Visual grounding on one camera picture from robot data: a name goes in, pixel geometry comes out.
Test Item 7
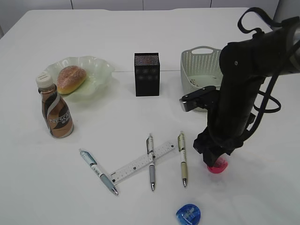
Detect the sugared bread roll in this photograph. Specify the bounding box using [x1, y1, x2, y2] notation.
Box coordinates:
[56, 66, 87, 95]

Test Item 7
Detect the green wavy glass plate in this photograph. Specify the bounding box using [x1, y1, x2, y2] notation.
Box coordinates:
[41, 56, 114, 102]

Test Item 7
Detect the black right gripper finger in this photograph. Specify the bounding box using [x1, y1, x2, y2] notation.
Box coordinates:
[202, 146, 225, 166]

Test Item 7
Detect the green plastic woven basket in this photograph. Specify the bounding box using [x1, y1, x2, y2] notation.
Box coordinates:
[180, 46, 223, 112]

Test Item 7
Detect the pink pencil sharpener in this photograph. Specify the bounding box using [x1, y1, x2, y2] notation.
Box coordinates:
[207, 157, 228, 174]

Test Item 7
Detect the black mesh pen holder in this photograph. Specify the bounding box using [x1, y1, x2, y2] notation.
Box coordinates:
[134, 52, 160, 97]

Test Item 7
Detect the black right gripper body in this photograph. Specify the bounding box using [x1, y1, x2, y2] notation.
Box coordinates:
[193, 89, 257, 156]

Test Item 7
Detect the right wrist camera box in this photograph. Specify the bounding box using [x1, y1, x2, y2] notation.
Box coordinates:
[179, 86, 219, 112]

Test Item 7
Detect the blue grey ballpoint pen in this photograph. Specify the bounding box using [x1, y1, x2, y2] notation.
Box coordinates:
[79, 149, 119, 196]

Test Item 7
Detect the clear plastic ruler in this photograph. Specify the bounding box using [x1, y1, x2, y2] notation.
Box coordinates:
[110, 141, 178, 184]

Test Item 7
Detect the olive green ballpoint pen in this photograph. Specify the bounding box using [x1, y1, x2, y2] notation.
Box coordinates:
[177, 131, 188, 188]

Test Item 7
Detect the brown Nescafe coffee bottle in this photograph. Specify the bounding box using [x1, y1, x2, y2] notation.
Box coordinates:
[36, 73, 74, 138]

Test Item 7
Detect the paper ball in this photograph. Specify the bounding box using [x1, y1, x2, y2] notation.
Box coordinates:
[190, 79, 198, 87]

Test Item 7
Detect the blue pencil sharpener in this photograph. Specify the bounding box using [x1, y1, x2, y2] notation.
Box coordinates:
[176, 204, 201, 225]

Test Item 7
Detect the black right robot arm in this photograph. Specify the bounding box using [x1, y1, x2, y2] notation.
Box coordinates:
[181, 17, 300, 167]

